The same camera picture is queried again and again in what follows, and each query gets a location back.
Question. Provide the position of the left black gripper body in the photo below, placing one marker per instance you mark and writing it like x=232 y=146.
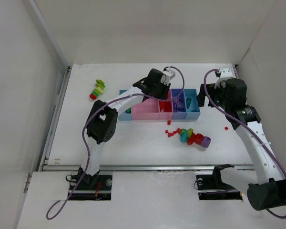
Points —
x=160 y=93

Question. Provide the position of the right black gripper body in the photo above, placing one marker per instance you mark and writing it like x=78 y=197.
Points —
x=205 y=94

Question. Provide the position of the green yellow red lego stack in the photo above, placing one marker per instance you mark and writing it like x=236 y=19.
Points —
x=98 y=90

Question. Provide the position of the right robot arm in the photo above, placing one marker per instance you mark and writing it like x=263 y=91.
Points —
x=267 y=188

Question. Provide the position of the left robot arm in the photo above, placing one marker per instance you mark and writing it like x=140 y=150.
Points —
x=102 y=120

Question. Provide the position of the teal legos in bin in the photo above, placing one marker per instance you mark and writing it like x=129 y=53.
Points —
x=190 y=106

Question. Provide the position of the red legos in bin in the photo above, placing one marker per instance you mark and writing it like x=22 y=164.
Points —
x=165 y=107

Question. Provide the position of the purple legos in bin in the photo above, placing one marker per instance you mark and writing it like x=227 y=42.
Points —
x=179 y=105

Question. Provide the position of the large pink bin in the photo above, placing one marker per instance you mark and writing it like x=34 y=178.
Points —
x=147 y=110

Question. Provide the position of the purple blue bin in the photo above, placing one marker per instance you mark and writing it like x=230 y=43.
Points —
x=174 y=94

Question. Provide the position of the left light blue bin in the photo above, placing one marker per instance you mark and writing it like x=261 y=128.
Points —
x=125 y=117

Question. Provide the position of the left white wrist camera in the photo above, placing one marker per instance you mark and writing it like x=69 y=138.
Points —
x=167 y=76

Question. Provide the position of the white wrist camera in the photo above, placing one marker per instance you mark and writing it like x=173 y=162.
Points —
x=223 y=75
x=167 y=76

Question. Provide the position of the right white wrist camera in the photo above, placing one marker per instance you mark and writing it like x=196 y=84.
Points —
x=223 y=75

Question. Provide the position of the aluminium rail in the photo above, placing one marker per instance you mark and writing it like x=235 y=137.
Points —
x=132 y=168

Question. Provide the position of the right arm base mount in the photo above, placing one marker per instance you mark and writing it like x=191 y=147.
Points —
x=211 y=186

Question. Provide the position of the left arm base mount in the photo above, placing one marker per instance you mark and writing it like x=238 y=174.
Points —
x=100 y=191

